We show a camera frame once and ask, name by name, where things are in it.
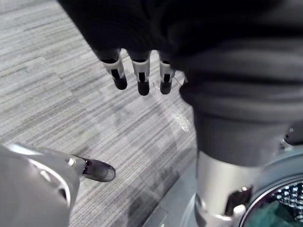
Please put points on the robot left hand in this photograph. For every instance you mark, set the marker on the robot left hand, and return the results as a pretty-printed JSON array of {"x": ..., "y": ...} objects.
[{"x": 213, "y": 71}]

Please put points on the grey washing machine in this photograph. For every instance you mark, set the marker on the grey washing machine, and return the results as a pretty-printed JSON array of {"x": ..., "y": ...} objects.
[{"x": 265, "y": 189}]

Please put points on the silver robot leg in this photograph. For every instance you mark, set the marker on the silver robot leg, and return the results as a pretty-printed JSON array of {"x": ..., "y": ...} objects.
[{"x": 33, "y": 186}]

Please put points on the dark green clothing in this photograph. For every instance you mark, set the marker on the dark green clothing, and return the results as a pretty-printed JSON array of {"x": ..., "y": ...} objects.
[{"x": 281, "y": 214}]

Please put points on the dark robot foot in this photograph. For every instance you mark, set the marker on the dark robot foot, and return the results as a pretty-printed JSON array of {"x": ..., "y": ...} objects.
[{"x": 98, "y": 169}]

